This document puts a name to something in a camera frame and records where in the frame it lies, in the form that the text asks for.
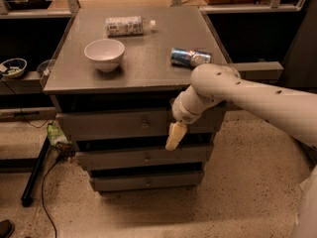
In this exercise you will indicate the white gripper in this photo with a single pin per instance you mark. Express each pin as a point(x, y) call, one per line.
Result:
point(181, 112)

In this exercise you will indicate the grey top drawer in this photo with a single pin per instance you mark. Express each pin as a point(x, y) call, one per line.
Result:
point(115, 124)

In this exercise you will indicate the grey drawer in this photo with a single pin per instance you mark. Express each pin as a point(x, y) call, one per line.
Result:
point(143, 157)
point(115, 124)
point(147, 181)

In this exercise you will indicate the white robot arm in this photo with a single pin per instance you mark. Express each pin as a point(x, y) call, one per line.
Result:
point(292, 111)

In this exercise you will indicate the grey middle drawer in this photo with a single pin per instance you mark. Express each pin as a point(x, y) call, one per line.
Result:
point(143, 157)

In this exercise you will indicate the grey drawer cabinet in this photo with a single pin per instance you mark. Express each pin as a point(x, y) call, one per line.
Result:
point(145, 79)

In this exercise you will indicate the grey bottom drawer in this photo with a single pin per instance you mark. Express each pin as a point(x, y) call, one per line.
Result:
point(147, 181)

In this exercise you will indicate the blue silver drink can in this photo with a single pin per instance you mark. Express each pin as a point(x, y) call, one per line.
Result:
point(191, 58)

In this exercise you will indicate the white ceramic bowl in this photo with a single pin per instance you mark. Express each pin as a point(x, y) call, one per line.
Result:
point(105, 54)

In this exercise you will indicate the grey side shelf block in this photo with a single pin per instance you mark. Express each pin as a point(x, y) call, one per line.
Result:
point(259, 71)

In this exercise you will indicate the plastic water bottle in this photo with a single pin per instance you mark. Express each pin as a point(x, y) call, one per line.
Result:
point(128, 26)

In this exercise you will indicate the green snack bag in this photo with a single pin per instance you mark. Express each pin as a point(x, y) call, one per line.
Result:
point(55, 135)

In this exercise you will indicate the small clear cup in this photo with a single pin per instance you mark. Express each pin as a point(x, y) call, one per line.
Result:
point(45, 68)

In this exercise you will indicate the black metal table leg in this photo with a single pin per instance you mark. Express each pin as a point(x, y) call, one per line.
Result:
point(26, 198)

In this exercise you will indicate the blue patterned bowl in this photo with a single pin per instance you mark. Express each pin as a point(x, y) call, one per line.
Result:
point(13, 68)

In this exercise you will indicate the dark shoe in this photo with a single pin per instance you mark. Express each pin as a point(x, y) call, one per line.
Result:
point(6, 228)

